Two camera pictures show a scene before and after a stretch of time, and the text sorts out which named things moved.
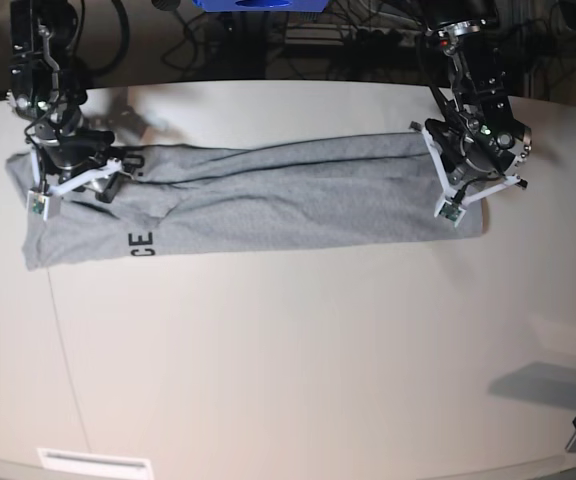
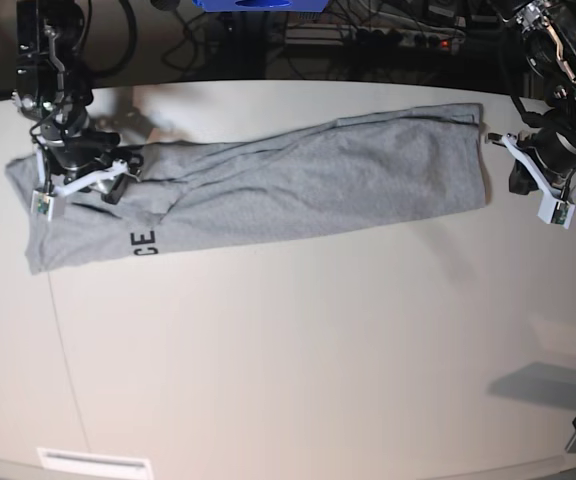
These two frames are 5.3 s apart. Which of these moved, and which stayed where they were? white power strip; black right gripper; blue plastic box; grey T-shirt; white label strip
Moved: black right gripper; grey T-shirt
Stayed: blue plastic box; white label strip; white power strip
